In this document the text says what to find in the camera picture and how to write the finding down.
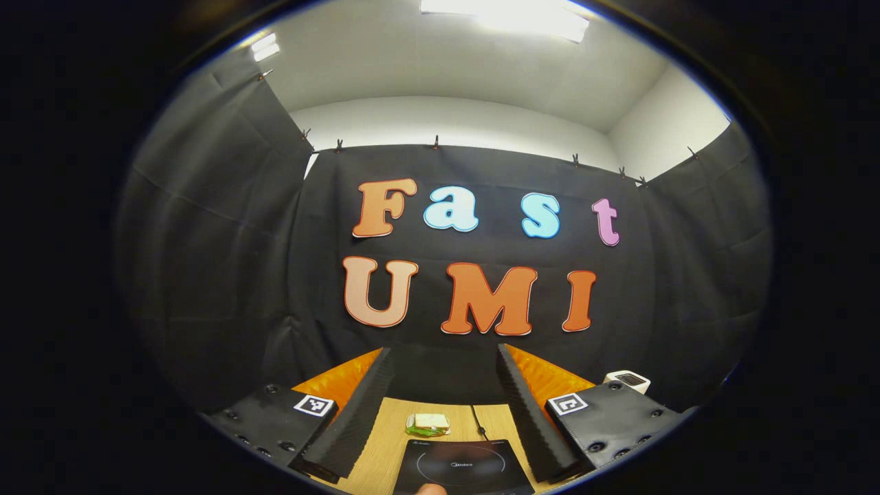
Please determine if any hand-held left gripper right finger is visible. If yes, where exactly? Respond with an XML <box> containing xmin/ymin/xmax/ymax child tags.
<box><xmin>496</xmin><ymin>344</ymin><xmax>696</xmax><ymax>485</ymax></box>

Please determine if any green and white sandwich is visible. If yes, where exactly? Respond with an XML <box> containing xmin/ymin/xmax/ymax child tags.
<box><xmin>405</xmin><ymin>412</ymin><xmax>451</xmax><ymax>437</ymax></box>

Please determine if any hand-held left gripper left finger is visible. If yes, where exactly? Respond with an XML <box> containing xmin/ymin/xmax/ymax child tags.
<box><xmin>199</xmin><ymin>347</ymin><xmax>398</xmax><ymax>485</ymax></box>

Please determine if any large ceiling light panel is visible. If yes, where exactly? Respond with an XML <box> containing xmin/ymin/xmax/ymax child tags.
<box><xmin>421</xmin><ymin>0</ymin><xmax>591</xmax><ymax>43</ymax></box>

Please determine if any small ceiling light panel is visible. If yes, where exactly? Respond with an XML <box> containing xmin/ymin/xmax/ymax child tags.
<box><xmin>251</xmin><ymin>32</ymin><xmax>281</xmax><ymax>63</ymax></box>

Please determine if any black backdrop cloth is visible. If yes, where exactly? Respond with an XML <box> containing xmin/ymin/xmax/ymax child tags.
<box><xmin>113</xmin><ymin>47</ymin><xmax>774</xmax><ymax>417</ymax></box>

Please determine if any row of cloth clips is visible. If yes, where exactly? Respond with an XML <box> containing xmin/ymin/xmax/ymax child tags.
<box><xmin>258</xmin><ymin>67</ymin><xmax>701</xmax><ymax>188</ymax></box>

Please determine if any white toaster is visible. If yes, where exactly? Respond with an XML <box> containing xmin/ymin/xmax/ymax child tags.
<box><xmin>604</xmin><ymin>370</ymin><xmax>651</xmax><ymax>395</ymax></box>

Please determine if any black induction cooktop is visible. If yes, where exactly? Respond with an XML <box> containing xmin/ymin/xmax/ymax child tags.
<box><xmin>392</xmin><ymin>439</ymin><xmax>536</xmax><ymax>495</ymax></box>

